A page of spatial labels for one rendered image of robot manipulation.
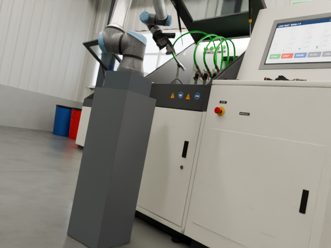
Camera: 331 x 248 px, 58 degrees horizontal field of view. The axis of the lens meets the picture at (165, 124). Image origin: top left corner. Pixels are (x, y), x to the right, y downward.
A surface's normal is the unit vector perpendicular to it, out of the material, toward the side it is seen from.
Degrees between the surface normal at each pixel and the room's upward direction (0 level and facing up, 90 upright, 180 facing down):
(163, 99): 90
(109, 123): 90
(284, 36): 76
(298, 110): 90
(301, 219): 90
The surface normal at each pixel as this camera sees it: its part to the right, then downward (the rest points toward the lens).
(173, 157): -0.70, -0.14
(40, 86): 0.79, 0.14
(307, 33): -0.63, -0.37
